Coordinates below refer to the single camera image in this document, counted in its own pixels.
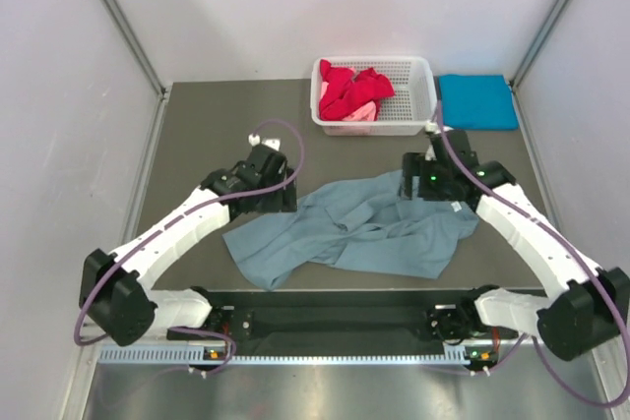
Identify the grey-blue t-shirt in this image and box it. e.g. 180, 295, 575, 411
223, 170, 479, 291

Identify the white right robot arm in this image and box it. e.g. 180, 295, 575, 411
400, 123, 629, 361

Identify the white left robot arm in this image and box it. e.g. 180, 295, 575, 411
79, 136, 296, 346

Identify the white plastic laundry basket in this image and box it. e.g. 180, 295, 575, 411
310, 56, 437, 136

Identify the folded turquoise t-shirt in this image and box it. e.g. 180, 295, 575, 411
438, 74, 519, 131

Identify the pink t-shirt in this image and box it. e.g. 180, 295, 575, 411
319, 82, 376, 121

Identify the red t-shirt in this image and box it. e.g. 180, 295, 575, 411
318, 59, 396, 122

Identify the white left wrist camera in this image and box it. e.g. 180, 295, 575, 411
248, 133, 282, 151

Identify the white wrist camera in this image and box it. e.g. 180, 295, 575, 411
248, 133, 282, 151
424, 121, 441, 160

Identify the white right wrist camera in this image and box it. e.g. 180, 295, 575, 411
424, 121, 441, 160

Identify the left aluminium corner post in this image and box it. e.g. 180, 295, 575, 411
72, 0, 166, 96

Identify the aluminium corner post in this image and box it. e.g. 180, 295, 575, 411
72, 0, 166, 96
508, 0, 603, 90

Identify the aluminium front frame rail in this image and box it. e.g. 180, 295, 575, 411
78, 304, 616, 346

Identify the grey slotted cable duct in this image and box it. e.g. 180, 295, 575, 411
98, 345, 496, 366

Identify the right aluminium corner post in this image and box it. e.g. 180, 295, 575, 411
508, 0, 603, 90

